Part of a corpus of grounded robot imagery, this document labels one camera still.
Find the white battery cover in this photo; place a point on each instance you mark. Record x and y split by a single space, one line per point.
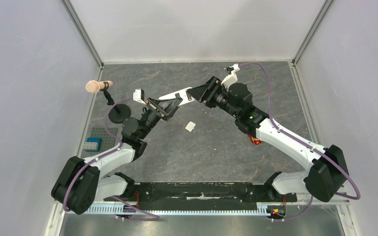
190 126

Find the white remote control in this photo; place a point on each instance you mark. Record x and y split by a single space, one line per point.
183 94

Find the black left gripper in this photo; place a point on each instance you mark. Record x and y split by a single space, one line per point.
166 107

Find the blue lego brick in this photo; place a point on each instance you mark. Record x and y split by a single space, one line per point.
92 144

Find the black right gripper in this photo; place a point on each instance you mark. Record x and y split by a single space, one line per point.
212 91

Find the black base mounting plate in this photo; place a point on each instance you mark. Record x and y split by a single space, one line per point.
203 195

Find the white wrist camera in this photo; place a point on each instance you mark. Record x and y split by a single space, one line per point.
231 77
139 96

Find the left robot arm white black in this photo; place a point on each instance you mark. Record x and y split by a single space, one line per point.
83 181

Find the grey lego baseplate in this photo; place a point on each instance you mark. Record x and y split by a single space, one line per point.
108 141

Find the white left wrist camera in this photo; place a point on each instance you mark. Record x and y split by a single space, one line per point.
139 96

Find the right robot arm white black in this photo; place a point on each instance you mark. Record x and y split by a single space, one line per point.
324 167

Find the white cable duct strip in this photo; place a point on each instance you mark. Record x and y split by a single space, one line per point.
120 209

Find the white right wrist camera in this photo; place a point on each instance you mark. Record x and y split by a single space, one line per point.
231 77

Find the red owl number block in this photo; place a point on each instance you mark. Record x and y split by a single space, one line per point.
254 140

